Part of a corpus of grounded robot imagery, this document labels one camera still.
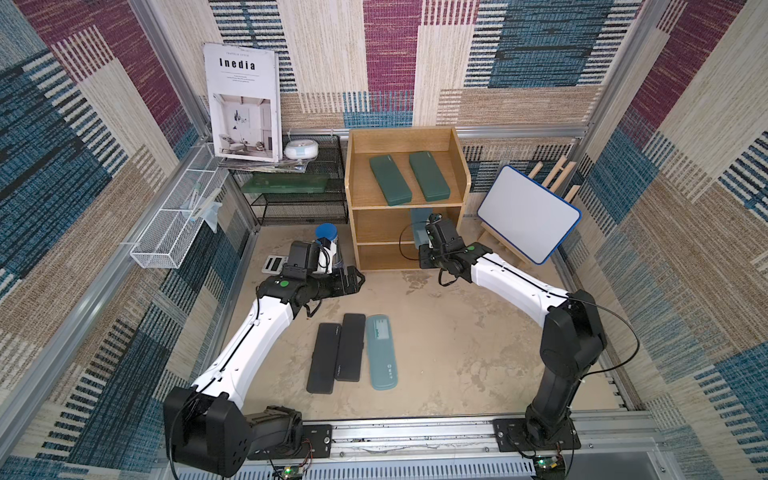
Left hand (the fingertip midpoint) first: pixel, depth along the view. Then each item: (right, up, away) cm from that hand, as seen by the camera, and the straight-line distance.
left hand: (350, 279), depth 80 cm
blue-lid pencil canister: (-7, +13, +11) cm, 19 cm away
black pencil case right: (-1, -21, +7) cm, 22 cm away
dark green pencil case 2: (+22, +29, +8) cm, 38 cm away
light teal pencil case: (+8, -23, +9) cm, 26 cm away
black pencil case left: (-8, -23, +5) cm, 25 cm away
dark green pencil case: (+11, +28, +7) cm, 31 cm away
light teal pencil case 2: (+18, +15, -2) cm, 24 cm away
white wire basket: (-57, +13, +13) cm, 60 cm away
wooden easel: (+46, +14, +28) cm, 55 cm away
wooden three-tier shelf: (+9, +12, +8) cm, 17 cm away
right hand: (+21, +8, +10) cm, 24 cm away
